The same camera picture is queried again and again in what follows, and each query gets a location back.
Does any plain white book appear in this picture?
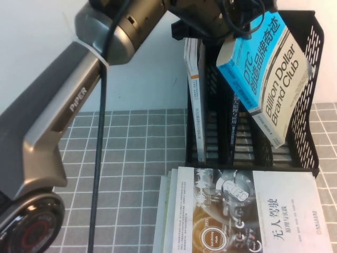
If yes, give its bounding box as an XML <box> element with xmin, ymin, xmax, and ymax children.
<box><xmin>152</xmin><ymin>175</ymin><xmax>169</xmax><ymax>253</ymax></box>

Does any white zip tie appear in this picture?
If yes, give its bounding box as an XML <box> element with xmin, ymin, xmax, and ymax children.
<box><xmin>62</xmin><ymin>12</ymin><xmax>109</xmax><ymax>70</ymax></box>

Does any white autonomous driving book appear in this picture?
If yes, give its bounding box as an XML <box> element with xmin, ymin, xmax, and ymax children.
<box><xmin>161</xmin><ymin>166</ymin><xmax>334</xmax><ymax>253</ymax></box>

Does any black plastic book stand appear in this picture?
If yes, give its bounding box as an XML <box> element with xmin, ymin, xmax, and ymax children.
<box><xmin>185</xmin><ymin>10</ymin><xmax>323</xmax><ymax>176</ymax></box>

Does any blue grey Billion Dollar book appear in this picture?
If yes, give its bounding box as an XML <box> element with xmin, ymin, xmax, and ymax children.
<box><xmin>215</xmin><ymin>12</ymin><xmax>314</xmax><ymax>149</ymax></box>

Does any looped black gripper cable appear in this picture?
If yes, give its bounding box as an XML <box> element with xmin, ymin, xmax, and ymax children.
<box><xmin>218</xmin><ymin>0</ymin><xmax>267</xmax><ymax>42</ymax></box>

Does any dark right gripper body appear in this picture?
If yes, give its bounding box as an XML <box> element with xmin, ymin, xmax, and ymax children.
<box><xmin>168</xmin><ymin>0</ymin><xmax>239</xmax><ymax>47</ymax></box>

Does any dark navy robotics book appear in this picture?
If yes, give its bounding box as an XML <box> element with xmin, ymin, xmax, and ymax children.
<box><xmin>227</xmin><ymin>91</ymin><xmax>247</xmax><ymax>161</ymax></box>

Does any white spine orange cover book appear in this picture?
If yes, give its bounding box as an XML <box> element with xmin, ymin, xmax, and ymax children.
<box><xmin>183</xmin><ymin>36</ymin><xmax>207</xmax><ymax>162</ymax></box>

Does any grey checked tablecloth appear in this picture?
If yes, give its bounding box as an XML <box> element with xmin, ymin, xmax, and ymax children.
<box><xmin>39</xmin><ymin>102</ymin><xmax>337</xmax><ymax>253</ymax></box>

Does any long black cable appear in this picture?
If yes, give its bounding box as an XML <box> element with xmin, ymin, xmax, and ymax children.
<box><xmin>88</xmin><ymin>0</ymin><xmax>132</xmax><ymax>253</ymax></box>

